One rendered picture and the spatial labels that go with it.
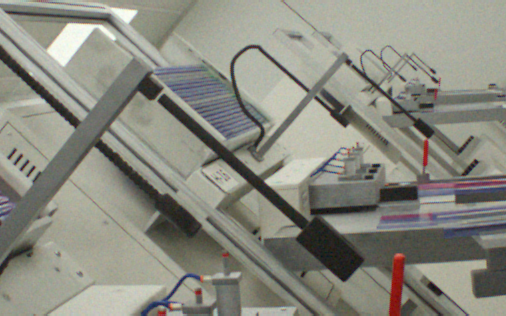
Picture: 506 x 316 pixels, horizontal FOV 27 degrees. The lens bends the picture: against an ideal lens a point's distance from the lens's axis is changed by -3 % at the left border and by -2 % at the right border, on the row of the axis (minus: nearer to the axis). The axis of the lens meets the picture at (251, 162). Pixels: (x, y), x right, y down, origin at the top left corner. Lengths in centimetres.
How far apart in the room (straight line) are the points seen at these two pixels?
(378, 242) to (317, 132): 359
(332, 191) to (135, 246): 45
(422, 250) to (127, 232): 52
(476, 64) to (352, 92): 307
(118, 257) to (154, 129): 25
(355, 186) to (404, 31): 634
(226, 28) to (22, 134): 672
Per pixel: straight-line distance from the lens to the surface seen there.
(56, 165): 74
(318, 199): 213
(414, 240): 181
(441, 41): 842
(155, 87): 72
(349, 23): 846
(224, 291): 96
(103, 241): 191
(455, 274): 545
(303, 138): 540
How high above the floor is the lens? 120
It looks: 4 degrees up
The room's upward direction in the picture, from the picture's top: 49 degrees counter-clockwise
